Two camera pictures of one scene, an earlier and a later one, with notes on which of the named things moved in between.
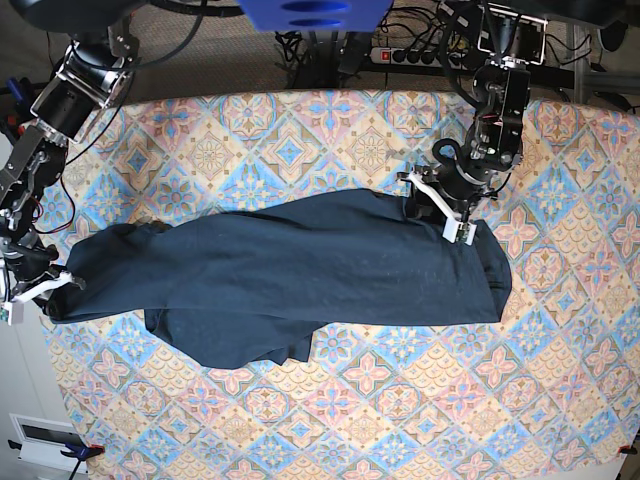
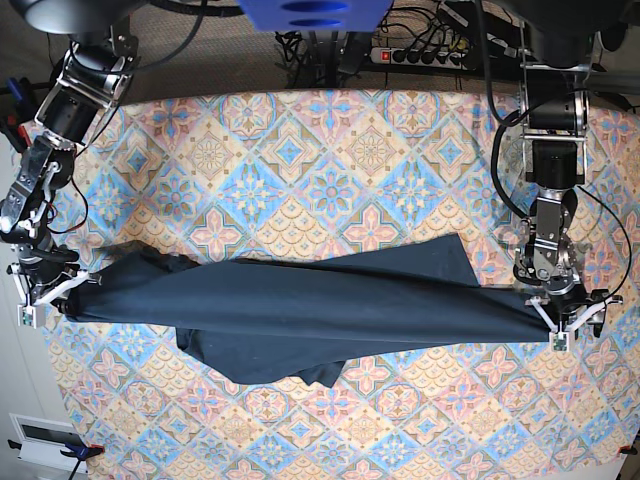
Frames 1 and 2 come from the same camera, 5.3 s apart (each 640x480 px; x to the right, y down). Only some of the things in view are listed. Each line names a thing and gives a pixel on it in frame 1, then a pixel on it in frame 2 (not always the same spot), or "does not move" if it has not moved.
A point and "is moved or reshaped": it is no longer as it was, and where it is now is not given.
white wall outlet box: [44, 439] does not move
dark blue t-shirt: [243, 289] is moved or reshaped
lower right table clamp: [627, 449] does not move
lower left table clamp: [80, 452] does not move
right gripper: [461, 192] → [564, 311]
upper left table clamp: [15, 112] does not move
